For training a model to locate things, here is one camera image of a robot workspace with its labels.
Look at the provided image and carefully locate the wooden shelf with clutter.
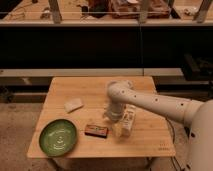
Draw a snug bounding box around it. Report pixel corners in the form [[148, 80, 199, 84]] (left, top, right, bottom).
[[0, 0, 213, 27]]

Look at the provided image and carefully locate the dark orange-labelled eraser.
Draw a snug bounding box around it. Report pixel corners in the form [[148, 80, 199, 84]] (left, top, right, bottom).
[[84, 125, 108, 138]]

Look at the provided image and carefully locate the black cable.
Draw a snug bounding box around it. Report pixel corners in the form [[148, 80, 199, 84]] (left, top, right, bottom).
[[165, 118, 188, 171]]

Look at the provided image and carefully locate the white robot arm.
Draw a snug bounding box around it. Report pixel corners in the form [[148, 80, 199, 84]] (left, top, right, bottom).
[[105, 80, 213, 171]]

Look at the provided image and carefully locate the wooden table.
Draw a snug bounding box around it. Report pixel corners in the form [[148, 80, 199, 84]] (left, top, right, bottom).
[[27, 77, 175, 158]]

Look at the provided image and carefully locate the green bowl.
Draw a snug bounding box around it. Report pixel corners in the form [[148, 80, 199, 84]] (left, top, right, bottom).
[[39, 119, 78, 157]]

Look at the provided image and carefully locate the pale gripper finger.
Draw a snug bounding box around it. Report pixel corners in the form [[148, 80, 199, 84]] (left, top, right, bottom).
[[112, 122, 123, 137]]

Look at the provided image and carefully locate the white sponge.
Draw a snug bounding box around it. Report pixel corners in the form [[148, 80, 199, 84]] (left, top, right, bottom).
[[64, 98, 83, 113]]

